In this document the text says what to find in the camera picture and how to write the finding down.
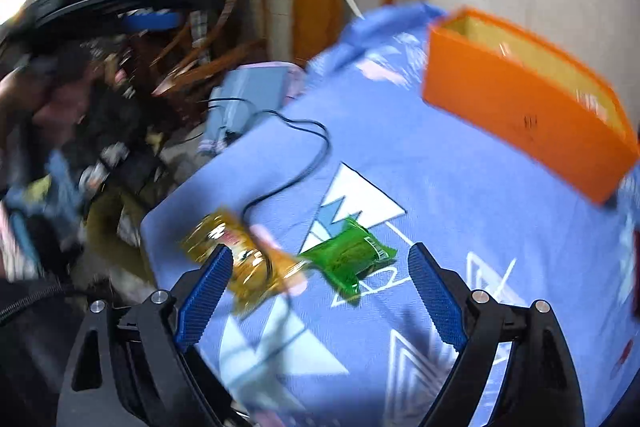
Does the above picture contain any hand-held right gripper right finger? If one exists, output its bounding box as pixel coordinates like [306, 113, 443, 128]
[407, 242, 586, 427]

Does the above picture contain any blue cloth covered stool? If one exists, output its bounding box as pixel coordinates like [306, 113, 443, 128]
[200, 62, 306, 155]

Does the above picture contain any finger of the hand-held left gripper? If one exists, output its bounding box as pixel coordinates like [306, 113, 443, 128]
[30, 0, 228, 38]

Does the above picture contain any blue printed tablecloth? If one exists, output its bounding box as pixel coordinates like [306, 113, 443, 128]
[140, 2, 640, 427]

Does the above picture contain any orange cardboard box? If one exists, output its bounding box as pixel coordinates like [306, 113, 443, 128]
[422, 7, 636, 206]

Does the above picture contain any black cable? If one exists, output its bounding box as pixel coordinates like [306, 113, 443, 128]
[242, 109, 331, 218]

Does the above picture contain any green snack packet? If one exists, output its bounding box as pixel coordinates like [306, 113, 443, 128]
[300, 217, 398, 305]

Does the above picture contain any yellow clear snack packet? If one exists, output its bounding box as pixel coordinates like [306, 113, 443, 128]
[181, 208, 311, 318]

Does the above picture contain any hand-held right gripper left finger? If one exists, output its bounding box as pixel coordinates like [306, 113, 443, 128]
[55, 244, 235, 427]

